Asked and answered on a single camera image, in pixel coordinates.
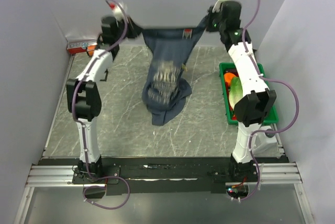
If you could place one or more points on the orange toy fruit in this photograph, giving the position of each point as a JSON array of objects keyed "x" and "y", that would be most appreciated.
[{"x": 228, "y": 77}]

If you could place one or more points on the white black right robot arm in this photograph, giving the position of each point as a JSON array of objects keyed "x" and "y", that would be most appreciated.
[{"x": 239, "y": 47}]

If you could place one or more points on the white bottle grey cap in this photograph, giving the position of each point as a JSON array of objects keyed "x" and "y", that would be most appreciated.
[{"x": 262, "y": 141}]

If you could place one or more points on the gold brooch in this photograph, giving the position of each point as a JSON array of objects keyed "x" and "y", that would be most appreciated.
[{"x": 185, "y": 67}]

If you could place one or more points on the blue sleeveless shirt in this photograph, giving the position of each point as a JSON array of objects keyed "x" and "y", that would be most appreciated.
[{"x": 165, "y": 91}]

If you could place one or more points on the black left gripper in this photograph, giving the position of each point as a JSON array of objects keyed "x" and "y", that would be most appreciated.
[{"x": 136, "y": 30}]

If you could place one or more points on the orange cylinder tool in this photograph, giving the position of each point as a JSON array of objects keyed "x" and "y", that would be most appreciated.
[{"x": 90, "y": 50}]

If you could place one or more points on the black rectangular frame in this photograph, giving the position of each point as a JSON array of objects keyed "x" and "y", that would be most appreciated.
[{"x": 105, "y": 76}]

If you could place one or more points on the green plastic bin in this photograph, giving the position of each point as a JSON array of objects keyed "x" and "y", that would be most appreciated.
[{"x": 255, "y": 107}]

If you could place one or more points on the aluminium frame rail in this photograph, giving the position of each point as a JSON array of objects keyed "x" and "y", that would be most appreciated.
[{"x": 67, "y": 175}]

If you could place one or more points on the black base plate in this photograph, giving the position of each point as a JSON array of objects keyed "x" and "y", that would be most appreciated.
[{"x": 124, "y": 187}]

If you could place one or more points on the red white cardboard box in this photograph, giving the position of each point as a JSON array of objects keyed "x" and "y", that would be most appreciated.
[{"x": 79, "y": 46}]

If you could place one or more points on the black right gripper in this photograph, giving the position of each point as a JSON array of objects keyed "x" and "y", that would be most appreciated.
[{"x": 210, "y": 14}]

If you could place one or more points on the toy lettuce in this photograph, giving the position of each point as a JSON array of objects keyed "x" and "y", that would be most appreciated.
[{"x": 235, "y": 92}]

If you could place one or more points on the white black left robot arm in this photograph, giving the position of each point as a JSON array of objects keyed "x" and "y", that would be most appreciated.
[{"x": 83, "y": 98}]

